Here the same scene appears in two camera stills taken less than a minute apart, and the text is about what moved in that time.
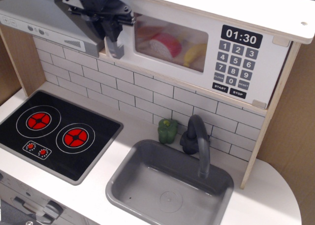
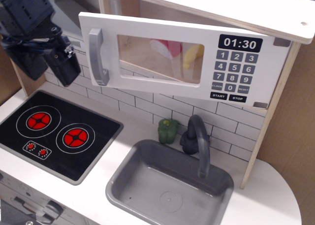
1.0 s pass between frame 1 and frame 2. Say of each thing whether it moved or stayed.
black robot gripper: moved
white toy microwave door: moved
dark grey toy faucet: stayed
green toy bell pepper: stayed
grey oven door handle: stayed
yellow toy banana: stayed
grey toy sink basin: stayed
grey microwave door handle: moved
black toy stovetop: stayed
